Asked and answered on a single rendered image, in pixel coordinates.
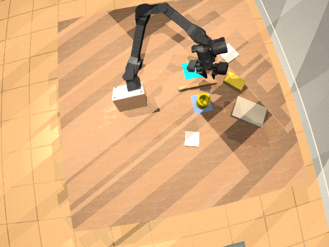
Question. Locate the yellow block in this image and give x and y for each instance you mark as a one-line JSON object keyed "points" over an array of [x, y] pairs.
{"points": [[234, 81]]}

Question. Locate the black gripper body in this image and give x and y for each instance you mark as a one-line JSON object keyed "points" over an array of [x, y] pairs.
{"points": [[221, 67]]}

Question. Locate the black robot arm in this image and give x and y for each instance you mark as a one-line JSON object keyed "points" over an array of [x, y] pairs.
{"points": [[143, 12]]}

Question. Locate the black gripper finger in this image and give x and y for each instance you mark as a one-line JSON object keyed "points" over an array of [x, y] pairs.
{"points": [[214, 74], [203, 73]]}

